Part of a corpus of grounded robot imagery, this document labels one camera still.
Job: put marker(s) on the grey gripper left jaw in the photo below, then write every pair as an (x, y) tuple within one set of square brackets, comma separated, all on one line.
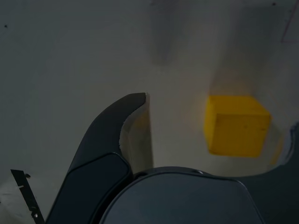
[(93, 151)]

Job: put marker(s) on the black tape strip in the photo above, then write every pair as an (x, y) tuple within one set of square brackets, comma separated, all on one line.
[(28, 198)]

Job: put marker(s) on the yellow cube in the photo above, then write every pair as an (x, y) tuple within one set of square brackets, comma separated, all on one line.
[(238, 133)]

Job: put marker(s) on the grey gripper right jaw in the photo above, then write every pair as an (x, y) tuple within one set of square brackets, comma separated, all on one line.
[(187, 200)]

